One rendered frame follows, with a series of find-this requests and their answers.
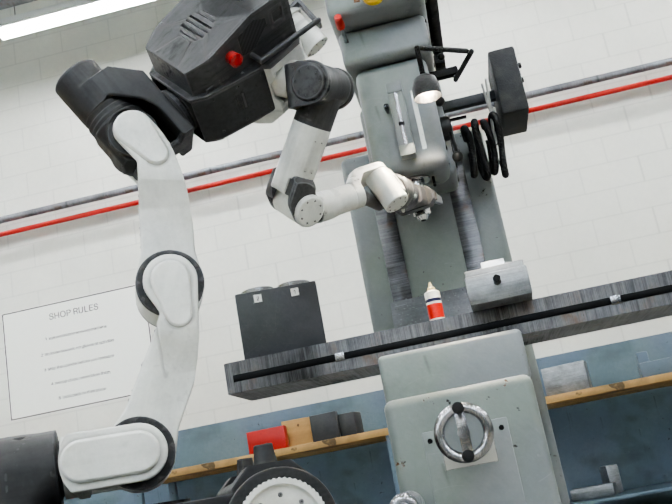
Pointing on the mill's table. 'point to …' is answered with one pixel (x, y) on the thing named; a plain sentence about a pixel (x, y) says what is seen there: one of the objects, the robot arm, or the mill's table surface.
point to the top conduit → (434, 22)
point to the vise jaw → (494, 268)
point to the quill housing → (382, 129)
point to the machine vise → (489, 293)
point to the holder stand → (279, 318)
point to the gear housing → (385, 46)
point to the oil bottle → (434, 303)
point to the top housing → (356, 13)
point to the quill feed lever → (450, 137)
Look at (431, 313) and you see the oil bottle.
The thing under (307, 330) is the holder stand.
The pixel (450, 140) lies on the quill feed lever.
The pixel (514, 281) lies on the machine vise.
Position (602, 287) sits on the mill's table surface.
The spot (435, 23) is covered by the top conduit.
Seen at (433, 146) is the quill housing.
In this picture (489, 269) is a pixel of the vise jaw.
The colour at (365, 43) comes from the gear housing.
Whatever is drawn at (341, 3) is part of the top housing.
